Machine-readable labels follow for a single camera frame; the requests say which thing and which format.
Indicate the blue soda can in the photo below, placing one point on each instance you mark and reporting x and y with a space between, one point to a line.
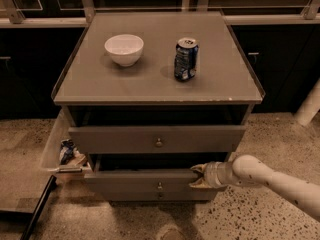
186 58

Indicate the clear plastic bin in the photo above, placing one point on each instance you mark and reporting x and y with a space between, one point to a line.
50 162

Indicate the grey drawer cabinet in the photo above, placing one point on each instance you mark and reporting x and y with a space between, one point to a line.
95 91

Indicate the blue crumpled snack bag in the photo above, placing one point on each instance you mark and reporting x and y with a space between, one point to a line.
66 151

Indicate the grey top drawer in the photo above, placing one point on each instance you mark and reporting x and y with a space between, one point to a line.
156 139

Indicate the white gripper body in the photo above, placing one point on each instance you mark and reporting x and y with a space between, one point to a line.
211 175

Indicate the metal window frame rail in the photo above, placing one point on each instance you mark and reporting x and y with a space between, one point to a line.
54 13

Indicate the white post at right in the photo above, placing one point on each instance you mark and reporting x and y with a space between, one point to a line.
310 106

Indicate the black pole on floor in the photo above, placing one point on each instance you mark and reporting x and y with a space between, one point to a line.
50 186

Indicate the white ceramic bowl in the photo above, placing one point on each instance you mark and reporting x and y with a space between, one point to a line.
125 49

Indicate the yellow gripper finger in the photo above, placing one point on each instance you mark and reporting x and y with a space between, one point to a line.
200 184
199 168

